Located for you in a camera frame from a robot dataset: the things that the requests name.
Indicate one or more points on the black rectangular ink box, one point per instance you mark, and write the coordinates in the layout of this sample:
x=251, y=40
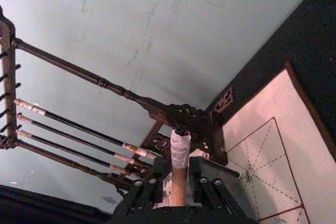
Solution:
x=223, y=170

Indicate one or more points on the wooden brush with taped end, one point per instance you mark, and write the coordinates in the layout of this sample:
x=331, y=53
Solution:
x=179, y=171

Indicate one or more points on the dark carved wooden brush rack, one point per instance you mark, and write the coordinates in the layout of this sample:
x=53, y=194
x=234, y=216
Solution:
x=183, y=116

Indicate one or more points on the small brown carved block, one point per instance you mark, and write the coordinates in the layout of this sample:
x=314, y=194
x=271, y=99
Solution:
x=224, y=100

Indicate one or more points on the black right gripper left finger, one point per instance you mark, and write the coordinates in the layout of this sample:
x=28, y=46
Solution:
x=158, y=182

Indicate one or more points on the black brush with white ends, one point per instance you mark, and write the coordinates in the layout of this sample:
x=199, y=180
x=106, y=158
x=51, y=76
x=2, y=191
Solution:
x=73, y=138
x=78, y=127
x=65, y=148

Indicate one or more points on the white mat with red grid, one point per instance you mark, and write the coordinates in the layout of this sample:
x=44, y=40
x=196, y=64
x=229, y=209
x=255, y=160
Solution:
x=278, y=119

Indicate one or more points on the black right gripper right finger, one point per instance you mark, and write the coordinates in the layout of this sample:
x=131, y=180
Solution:
x=195, y=182

